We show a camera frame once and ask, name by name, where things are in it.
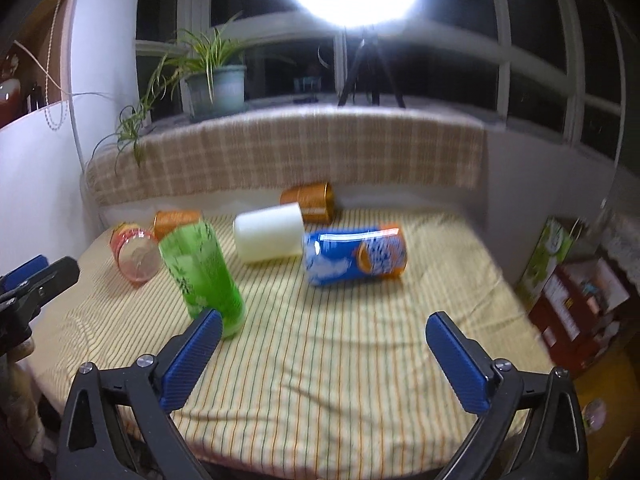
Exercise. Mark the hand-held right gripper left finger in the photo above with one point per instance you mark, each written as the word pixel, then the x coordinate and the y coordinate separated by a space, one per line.
pixel 192 360

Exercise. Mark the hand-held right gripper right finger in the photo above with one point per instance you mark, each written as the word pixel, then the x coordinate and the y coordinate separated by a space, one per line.
pixel 457 365

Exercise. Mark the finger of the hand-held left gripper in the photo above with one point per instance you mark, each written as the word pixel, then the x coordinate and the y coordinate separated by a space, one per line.
pixel 25 269
pixel 47 282

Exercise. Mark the green translucent cup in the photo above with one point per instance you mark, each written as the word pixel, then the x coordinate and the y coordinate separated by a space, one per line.
pixel 200 270

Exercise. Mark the pink translucent cup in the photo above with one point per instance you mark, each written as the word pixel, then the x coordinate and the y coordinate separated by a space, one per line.
pixel 135 255

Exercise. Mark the orange cup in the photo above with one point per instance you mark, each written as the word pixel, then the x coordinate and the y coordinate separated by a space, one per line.
pixel 172 220

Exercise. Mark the white cup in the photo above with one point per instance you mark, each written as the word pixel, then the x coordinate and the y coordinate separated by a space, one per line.
pixel 267 232

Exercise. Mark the gold brown cup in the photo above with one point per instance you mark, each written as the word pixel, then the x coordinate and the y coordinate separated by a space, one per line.
pixel 310 200

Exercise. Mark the white board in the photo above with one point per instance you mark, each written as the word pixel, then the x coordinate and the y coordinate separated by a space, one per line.
pixel 35 185

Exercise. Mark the red cardboard box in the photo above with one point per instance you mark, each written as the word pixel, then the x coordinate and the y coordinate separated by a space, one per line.
pixel 565 320

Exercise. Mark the yellow striped table cloth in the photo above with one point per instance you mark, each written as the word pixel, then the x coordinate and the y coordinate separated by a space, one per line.
pixel 325 360

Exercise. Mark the green cardboard box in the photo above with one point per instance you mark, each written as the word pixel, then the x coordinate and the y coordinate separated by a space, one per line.
pixel 545 255

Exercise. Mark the blue orange drink can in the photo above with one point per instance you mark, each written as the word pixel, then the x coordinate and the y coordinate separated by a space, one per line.
pixel 340 255

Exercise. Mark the white lace cloth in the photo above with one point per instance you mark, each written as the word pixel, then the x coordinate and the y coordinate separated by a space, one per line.
pixel 625 250

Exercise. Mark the wooden cabinet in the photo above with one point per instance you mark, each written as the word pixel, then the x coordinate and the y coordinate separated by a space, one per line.
pixel 56 50

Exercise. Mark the beige plaid blanket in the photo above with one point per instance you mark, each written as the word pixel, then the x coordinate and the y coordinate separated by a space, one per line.
pixel 325 150

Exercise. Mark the potted spider plant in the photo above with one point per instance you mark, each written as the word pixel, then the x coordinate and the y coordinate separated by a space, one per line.
pixel 215 91

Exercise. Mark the black tripod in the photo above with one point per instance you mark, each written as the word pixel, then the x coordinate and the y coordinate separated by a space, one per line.
pixel 367 62

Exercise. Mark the white window frame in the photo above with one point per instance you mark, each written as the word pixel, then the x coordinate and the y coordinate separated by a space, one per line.
pixel 530 66

